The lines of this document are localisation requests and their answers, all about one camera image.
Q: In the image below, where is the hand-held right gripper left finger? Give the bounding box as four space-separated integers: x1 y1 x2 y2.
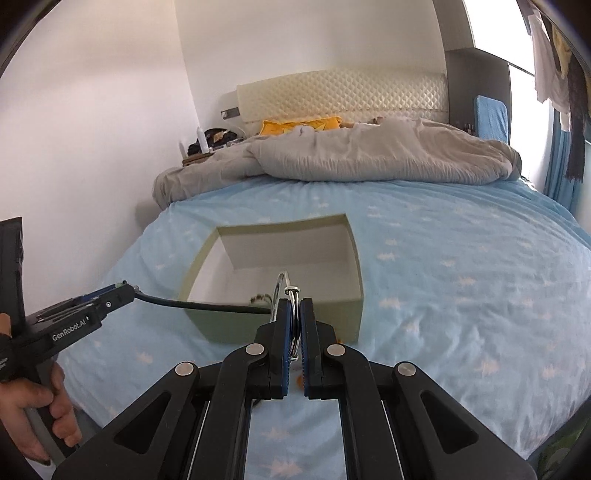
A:
51 298 301 480

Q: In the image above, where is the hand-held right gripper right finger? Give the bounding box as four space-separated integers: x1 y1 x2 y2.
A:
300 298 537 480

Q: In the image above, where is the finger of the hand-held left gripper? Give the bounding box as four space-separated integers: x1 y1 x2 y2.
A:
82 281 129 303
95 285 140 320

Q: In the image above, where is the silver bangle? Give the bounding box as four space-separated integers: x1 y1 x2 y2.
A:
269 271 304 361

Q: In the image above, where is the black hair stick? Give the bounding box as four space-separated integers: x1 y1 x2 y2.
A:
133 287 273 316

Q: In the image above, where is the pale green cardboard box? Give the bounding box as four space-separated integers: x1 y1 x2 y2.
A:
178 213 365 346

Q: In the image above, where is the person's left hand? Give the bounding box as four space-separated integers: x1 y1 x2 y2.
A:
0 313 84 463

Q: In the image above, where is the wooden nightstand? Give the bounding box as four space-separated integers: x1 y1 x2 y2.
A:
181 151 219 168

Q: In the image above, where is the grey duvet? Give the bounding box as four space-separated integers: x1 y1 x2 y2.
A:
152 117 522 209

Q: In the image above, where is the cluttered bedside table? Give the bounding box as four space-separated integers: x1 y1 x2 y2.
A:
203 128 246 151

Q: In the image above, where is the yellow pillow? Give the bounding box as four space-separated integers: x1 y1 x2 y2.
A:
259 117 342 137

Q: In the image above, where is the cream quilted headboard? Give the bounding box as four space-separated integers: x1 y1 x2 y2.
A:
217 69 450 136

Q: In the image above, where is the green patterned cloth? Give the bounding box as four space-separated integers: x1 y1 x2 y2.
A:
531 411 588 480

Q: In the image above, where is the blue cushion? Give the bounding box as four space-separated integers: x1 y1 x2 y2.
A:
475 95 513 147

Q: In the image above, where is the blue curtain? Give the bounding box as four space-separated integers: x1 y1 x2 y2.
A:
544 105 583 209

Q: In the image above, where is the grey cabinet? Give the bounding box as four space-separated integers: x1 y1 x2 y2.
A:
445 48 511 139

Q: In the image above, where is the dark hanging garment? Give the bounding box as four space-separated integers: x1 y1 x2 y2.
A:
565 55 588 184

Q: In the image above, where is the white hanging garment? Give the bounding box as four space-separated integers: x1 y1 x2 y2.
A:
526 9 573 112

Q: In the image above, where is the yellow hanging garment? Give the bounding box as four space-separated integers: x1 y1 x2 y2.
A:
551 28 574 80

